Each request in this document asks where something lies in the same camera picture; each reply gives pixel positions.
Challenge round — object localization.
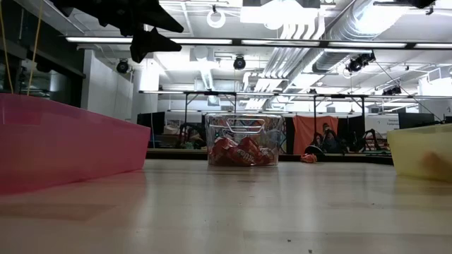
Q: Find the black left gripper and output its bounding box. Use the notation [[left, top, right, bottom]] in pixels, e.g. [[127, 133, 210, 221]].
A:
[[52, 0, 185, 64]]

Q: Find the red Skittles candy pack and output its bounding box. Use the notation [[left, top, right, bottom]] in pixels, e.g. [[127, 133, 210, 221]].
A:
[[259, 144, 279, 166], [208, 136, 238, 166], [225, 137, 264, 167]]

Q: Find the orange Reese's candy pack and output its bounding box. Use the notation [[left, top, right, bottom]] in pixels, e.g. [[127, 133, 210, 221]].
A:
[[419, 150, 452, 181], [299, 152, 319, 164]]

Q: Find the black computer monitor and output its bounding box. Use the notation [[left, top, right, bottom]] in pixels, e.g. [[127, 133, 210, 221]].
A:
[[398, 112, 436, 130], [136, 111, 166, 135]]

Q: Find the clear plastic bin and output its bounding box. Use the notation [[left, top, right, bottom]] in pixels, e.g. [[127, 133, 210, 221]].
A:
[[204, 112, 284, 168]]

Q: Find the pink plastic bin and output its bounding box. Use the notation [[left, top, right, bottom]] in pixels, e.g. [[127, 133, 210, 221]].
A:
[[0, 92, 152, 195]]

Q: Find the orange hanging cloth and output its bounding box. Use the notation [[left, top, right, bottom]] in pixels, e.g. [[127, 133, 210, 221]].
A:
[[292, 115, 340, 155]]

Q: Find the person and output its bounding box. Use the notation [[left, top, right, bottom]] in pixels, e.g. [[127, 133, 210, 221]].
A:
[[319, 122, 343, 155]]

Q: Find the yellow plastic bin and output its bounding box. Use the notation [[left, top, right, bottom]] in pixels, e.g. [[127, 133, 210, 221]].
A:
[[386, 123, 452, 183]]

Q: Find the white hanging ring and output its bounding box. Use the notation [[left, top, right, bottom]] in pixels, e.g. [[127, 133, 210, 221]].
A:
[[206, 9, 227, 30]]

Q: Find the yellow extension cable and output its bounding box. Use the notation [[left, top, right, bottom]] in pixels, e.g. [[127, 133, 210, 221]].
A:
[[0, 0, 44, 96]]

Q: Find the silver ventilation duct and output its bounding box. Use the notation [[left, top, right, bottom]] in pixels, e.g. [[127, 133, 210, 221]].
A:
[[312, 0, 410, 74]]

